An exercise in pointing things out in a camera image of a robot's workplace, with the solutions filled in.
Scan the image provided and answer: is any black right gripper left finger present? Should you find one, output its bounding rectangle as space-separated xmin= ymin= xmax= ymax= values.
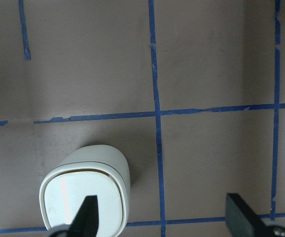
xmin=46 ymin=195 xmax=99 ymax=237

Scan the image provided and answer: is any white trash can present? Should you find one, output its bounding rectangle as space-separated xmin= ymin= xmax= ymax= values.
xmin=39 ymin=145 xmax=131 ymax=237

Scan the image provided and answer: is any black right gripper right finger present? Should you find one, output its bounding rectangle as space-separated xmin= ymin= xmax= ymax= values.
xmin=225 ymin=193 xmax=285 ymax=237

